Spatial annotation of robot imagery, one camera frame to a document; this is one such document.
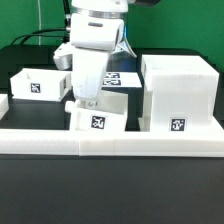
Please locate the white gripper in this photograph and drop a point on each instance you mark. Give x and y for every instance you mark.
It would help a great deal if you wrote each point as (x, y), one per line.
(88, 72)

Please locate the white front drawer tray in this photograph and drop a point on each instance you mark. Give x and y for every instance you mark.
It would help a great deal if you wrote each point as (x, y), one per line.
(109, 115)

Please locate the white drawer tray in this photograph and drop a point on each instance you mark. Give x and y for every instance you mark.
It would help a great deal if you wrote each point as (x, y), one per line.
(40, 84)
(109, 115)

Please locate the white drawer cabinet box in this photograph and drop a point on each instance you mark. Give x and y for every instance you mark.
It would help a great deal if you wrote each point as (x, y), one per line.
(179, 93)

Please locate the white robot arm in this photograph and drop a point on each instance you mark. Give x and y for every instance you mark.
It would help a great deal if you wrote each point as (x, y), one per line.
(96, 28)

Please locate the white rear drawer tray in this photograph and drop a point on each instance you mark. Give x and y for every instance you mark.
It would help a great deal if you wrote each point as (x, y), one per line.
(40, 84)

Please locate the white marker tag sheet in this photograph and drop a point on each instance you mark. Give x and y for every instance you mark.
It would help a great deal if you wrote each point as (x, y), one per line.
(122, 79)

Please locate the white foam border frame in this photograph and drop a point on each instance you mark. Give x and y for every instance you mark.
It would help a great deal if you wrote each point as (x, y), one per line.
(79, 143)

